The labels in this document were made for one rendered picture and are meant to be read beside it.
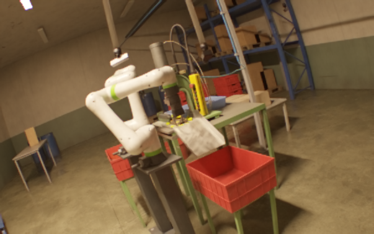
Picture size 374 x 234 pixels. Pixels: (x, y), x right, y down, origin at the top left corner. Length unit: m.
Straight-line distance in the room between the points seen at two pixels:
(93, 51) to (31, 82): 3.02
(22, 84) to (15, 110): 1.10
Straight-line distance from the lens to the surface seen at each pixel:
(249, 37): 7.70
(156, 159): 1.73
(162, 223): 2.56
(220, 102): 2.72
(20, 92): 10.76
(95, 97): 1.69
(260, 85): 8.08
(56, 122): 10.45
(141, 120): 2.18
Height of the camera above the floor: 1.46
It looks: 12 degrees down
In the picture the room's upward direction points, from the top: 17 degrees counter-clockwise
